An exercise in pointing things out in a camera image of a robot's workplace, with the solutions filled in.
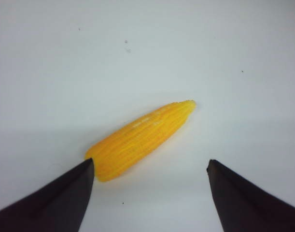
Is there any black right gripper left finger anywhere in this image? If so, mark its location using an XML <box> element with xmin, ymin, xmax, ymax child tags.
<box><xmin>0</xmin><ymin>159</ymin><xmax>94</xmax><ymax>232</ymax></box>

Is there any yellow corn cob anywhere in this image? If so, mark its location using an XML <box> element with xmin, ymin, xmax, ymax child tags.
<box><xmin>84</xmin><ymin>100</ymin><xmax>197</xmax><ymax>182</ymax></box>

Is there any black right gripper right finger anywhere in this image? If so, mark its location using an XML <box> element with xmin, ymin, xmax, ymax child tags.
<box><xmin>207</xmin><ymin>159</ymin><xmax>295</xmax><ymax>232</ymax></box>

